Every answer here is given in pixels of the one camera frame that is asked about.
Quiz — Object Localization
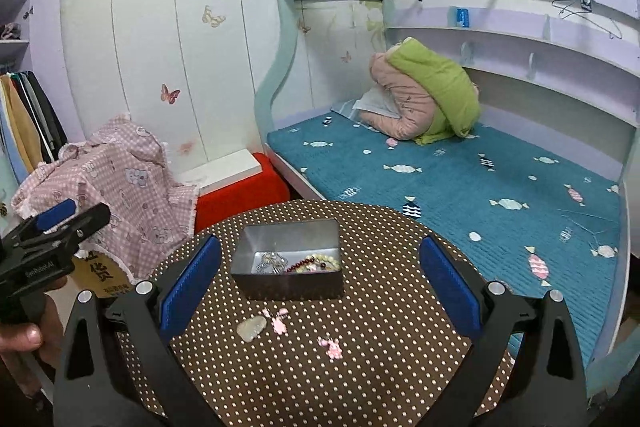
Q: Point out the silver chain necklace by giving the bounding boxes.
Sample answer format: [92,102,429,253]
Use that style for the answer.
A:
[252,250,288,275]

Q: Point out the wire clothes hanger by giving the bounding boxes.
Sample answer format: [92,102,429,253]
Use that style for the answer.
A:
[551,0,624,40]

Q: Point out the person's left hand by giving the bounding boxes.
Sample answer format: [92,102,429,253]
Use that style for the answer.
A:
[1,277,67,381]

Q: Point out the pale jade stone pendant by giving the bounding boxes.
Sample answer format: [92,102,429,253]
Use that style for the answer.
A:
[236,315,268,343]

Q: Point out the pink butterfly wall sticker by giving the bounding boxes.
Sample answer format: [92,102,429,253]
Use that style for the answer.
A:
[160,83,181,105]

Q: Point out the brown polka dot tablecloth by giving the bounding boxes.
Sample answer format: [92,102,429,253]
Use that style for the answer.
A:
[171,199,470,426]

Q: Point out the white pillow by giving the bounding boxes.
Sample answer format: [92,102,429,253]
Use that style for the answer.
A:
[354,84,400,119]

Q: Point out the red storage ottoman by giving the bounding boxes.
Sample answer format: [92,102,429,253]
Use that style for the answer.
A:
[194,153,291,233]

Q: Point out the beige butterfly wall sticker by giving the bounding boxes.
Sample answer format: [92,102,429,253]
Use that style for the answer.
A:
[202,5,226,28]

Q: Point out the yellow bead bracelet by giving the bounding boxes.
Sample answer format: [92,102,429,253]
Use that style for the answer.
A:
[284,253,342,275]

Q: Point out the lavender wall shelf unit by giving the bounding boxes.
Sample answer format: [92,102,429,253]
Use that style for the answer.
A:
[383,0,639,180]

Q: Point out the pink flower earring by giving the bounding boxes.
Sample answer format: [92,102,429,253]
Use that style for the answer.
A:
[262,308,288,336]

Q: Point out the hanging clothes on rack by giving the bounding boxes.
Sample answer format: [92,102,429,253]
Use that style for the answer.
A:
[1,72,67,184]

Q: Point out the cardboard box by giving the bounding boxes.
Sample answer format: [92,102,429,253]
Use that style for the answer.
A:
[70,249,134,298]

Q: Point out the small blue box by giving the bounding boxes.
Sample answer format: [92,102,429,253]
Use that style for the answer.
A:
[448,6,470,28]

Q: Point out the pink checkered cloth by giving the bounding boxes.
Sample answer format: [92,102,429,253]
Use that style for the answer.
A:
[11,114,198,281]

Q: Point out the white board on ottoman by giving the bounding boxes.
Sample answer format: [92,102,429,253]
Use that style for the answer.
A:
[175,148,262,196]

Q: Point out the teal candy print mattress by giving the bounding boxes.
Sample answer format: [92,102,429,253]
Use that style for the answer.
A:
[267,113,623,362]

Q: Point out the grey metal tin box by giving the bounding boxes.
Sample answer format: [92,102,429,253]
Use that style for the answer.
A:
[230,219,344,301]

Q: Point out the pink and green quilt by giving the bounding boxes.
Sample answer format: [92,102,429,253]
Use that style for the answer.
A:
[356,37,480,145]

